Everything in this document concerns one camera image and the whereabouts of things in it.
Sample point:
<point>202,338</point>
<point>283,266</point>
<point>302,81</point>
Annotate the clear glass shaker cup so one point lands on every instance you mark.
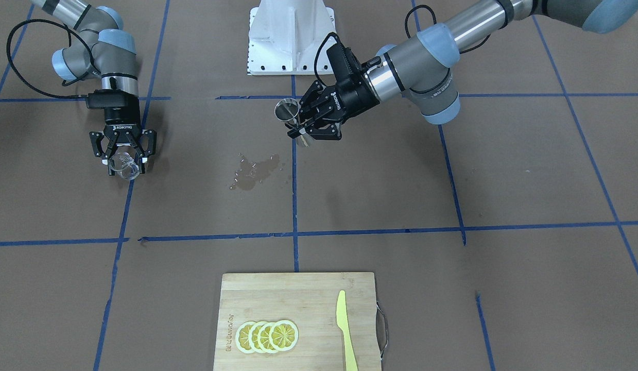
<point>124,165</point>

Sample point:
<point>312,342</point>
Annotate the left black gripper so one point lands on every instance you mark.
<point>351,97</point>

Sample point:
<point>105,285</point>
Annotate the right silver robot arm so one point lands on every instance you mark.
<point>106,51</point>

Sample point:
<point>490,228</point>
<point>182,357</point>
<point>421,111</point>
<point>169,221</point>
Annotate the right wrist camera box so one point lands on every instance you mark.
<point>107,98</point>

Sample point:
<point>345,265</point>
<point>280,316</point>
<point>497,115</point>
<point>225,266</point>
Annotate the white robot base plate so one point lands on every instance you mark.
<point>285,36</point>

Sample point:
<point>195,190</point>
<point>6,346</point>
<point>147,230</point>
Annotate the yellow plastic knife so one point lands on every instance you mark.
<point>343,324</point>

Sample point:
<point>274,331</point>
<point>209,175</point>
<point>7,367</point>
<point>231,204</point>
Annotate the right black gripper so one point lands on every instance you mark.
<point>122,115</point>

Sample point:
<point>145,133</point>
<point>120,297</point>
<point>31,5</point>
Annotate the bamboo cutting board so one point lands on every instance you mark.
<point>251,302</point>

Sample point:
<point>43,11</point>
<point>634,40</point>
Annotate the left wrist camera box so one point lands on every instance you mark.
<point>347,70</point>

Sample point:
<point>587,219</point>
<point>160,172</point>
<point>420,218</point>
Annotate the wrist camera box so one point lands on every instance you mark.
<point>347,70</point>
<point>107,98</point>

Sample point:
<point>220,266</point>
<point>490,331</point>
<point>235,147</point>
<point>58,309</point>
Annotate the steel jigger measuring cup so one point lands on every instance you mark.
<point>287,111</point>

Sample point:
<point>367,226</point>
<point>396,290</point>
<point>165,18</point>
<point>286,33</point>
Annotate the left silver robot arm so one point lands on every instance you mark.
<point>420,68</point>

